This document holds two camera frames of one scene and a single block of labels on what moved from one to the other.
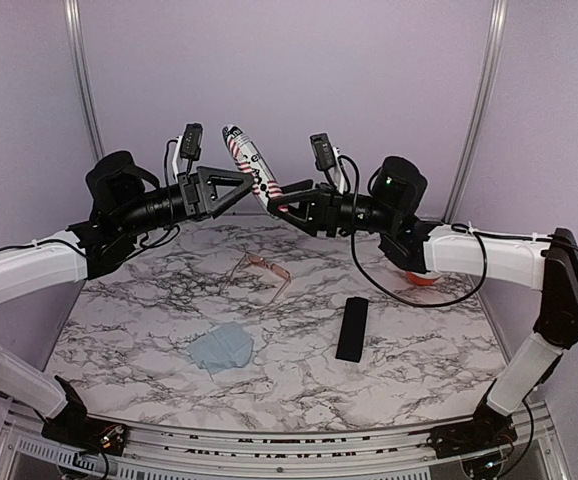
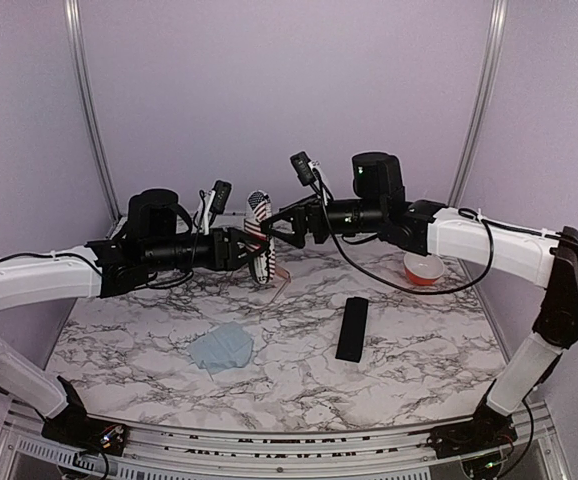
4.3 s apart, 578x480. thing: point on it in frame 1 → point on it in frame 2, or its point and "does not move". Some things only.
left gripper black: [199, 194] → [221, 262]
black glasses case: [350, 346] does not move
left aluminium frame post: [72, 9] does not move
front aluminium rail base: [22, 451] does not move
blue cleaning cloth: [222, 348] does not move
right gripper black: [326, 204] → [312, 206]
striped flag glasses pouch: [248, 157] → [263, 263]
